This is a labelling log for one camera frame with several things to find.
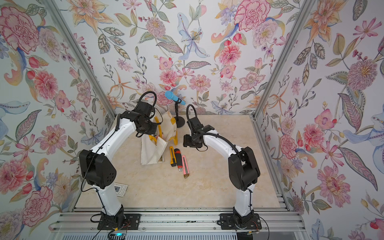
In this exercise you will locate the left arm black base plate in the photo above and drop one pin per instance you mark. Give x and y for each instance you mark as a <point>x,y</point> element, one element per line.
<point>124,222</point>

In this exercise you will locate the pink utility knife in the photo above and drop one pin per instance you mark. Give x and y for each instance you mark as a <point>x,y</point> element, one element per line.
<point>186,171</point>

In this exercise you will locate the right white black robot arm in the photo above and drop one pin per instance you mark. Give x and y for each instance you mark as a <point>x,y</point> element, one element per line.
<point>243,171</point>

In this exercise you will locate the blue microphone on black stand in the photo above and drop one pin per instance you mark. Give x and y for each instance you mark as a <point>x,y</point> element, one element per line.
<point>180,121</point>

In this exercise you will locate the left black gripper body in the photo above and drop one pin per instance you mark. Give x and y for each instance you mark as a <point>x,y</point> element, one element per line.
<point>148,128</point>

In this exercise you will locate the white canvas pouch yellow handles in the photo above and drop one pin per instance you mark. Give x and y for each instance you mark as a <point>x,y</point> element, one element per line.
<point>154,147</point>

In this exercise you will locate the aluminium front rail frame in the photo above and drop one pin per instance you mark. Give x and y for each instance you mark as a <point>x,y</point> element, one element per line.
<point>179,224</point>

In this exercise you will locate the white QR code card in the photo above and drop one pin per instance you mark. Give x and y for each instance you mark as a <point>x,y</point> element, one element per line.
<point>120,189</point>

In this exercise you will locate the red black utility knife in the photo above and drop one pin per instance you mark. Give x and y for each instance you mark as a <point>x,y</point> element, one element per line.
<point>179,159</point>

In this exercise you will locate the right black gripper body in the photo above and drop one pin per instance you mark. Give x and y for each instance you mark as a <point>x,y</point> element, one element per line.
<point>191,141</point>

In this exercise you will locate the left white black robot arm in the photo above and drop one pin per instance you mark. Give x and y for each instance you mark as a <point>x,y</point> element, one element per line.
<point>96,164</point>

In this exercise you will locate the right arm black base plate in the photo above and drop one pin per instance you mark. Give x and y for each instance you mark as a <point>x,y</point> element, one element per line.
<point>234,221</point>

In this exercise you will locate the yellow black utility knife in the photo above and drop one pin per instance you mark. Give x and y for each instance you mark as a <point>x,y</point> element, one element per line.
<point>173,161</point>

